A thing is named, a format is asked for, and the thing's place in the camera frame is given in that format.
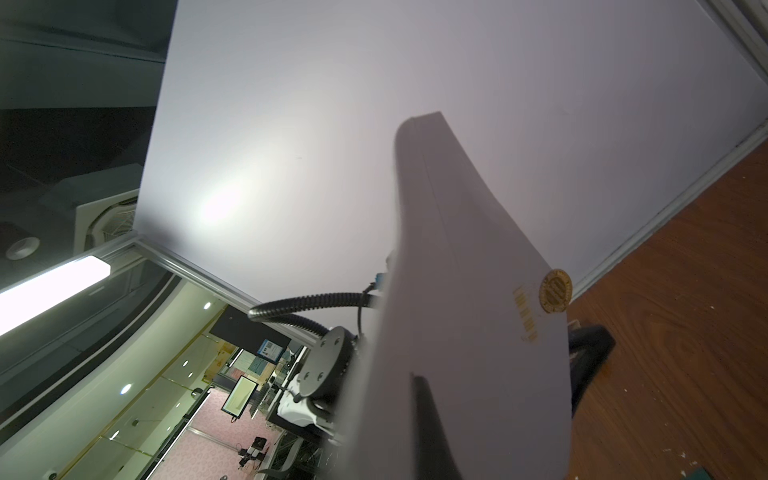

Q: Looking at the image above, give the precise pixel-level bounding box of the grey envelope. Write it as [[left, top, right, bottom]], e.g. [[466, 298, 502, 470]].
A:
[[333, 113, 572, 479]]

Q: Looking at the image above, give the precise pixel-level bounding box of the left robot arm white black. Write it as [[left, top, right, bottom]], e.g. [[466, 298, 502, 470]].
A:
[[247, 273, 615, 434]]

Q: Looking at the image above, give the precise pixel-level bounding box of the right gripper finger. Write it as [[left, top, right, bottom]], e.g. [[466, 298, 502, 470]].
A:
[[411, 375, 462, 480]]

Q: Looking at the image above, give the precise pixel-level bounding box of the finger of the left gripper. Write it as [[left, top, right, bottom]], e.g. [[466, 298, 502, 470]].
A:
[[568, 325, 616, 416]]

